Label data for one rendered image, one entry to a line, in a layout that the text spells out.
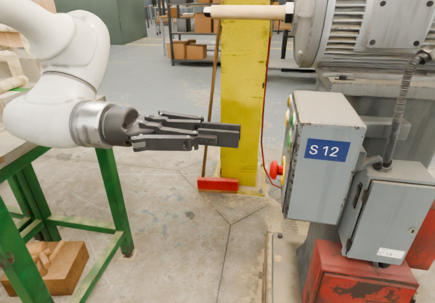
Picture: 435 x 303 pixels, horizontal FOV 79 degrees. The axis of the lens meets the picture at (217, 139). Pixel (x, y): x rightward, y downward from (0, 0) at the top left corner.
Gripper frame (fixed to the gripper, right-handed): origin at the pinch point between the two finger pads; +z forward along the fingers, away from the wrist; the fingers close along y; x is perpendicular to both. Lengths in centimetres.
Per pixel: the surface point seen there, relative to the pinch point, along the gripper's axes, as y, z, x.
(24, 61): -37, -73, 2
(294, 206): 3.2, 14.1, -11.6
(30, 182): -46, -104, -60
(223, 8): -30.6, -4.7, 18.9
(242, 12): -30.3, 0.2, 17.9
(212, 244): -64, -15, -107
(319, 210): 3.2, 18.3, -11.7
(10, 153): -7, -57, -15
